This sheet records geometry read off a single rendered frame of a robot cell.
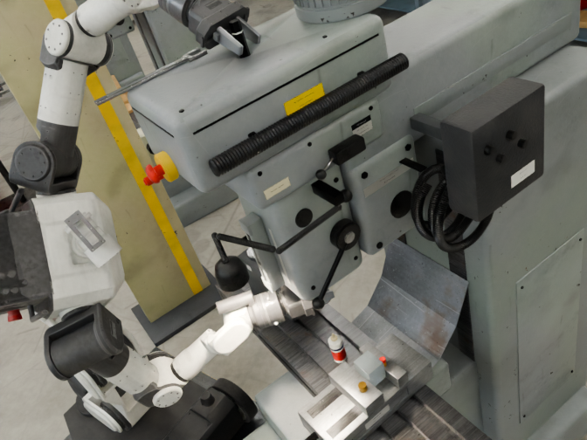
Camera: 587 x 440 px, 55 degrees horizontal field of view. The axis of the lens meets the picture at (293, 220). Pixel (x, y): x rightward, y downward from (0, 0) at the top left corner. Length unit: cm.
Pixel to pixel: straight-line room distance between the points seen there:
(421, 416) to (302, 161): 78
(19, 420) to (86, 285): 226
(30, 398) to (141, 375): 218
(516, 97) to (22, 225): 104
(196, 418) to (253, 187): 128
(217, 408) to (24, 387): 176
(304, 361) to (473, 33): 102
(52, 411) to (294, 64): 274
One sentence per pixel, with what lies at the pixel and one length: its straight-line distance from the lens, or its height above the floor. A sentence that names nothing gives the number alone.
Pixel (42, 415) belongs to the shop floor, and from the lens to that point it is 350.
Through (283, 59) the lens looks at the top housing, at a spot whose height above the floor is 189.
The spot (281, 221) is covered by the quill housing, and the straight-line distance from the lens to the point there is 119.
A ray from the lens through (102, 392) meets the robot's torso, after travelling 198.
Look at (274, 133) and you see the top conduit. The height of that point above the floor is 180.
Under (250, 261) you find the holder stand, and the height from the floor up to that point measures 111.
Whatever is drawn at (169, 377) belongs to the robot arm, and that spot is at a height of 117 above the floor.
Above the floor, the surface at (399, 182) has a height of 150.
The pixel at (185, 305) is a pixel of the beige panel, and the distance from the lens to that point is 350.
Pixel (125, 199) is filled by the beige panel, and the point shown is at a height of 83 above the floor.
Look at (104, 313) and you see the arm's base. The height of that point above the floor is 145.
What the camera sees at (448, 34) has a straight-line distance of 136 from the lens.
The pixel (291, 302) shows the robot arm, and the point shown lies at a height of 126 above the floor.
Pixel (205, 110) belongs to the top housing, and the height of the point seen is 188.
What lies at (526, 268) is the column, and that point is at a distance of 171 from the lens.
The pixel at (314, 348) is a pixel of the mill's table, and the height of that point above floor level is 93.
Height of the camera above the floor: 227
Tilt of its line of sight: 36 degrees down
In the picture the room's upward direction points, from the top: 18 degrees counter-clockwise
